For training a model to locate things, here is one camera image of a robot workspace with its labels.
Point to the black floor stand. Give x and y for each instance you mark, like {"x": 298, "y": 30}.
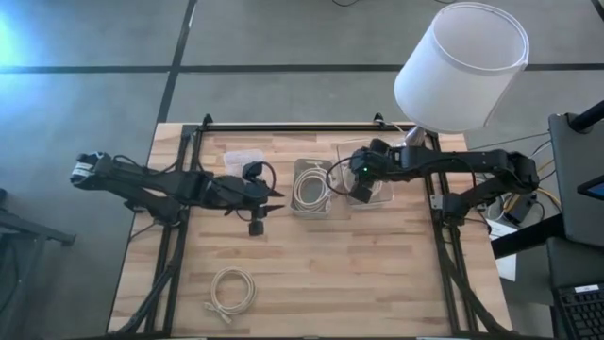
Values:
{"x": 28, "y": 229}

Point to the white paper sheet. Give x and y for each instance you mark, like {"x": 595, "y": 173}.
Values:
{"x": 502, "y": 231}

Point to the grey laptop case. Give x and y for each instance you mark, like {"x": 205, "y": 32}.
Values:
{"x": 573, "y": 156}

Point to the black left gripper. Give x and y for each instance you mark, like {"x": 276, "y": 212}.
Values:
{"x": 236, "y": 193}

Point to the black keyboard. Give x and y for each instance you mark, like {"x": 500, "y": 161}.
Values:
{"x": 582, "y": 314}

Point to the black table frame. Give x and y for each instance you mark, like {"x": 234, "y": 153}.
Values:
{"x": 307, "y": 127}

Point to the small clear plastic bin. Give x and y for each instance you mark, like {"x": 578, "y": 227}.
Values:
{"x": 236, "y": 160}

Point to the black tablet screen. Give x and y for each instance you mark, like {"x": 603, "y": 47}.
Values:
{"x": 593, "y": 188}

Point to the black pole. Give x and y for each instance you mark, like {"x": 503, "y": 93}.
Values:
{"x": 587, "y": 118}

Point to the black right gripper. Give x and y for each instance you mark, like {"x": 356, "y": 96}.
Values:
{"x": 370, "y": 163}

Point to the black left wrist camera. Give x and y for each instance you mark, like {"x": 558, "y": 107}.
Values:
{"x": 254, "y": 170}

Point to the white plastic bin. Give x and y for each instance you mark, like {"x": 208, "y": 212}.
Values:
{"x": 311, "y": 215}

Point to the silver lamp stand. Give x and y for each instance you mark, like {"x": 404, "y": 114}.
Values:
{"x": 415, "y": 137}

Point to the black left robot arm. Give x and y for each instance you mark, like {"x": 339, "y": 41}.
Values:
{"x": 141, "y": 181}

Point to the large clear plastic bin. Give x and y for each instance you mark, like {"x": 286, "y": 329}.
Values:
{"x": 342, "y": 156}

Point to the black power brick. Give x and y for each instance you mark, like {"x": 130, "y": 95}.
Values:
{"x": 521, "y": 210}

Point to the black crossbar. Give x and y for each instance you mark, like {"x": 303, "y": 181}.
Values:
{"x": 524, "y": 238}

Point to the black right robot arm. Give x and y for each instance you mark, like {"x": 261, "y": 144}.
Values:
{"x": 472, "y": 160}

